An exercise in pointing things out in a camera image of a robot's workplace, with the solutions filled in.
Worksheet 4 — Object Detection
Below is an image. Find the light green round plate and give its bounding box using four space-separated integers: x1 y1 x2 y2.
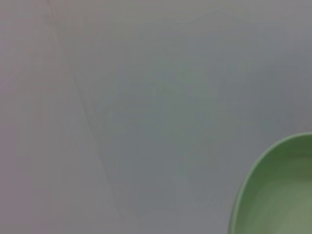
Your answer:
227 131 312 234

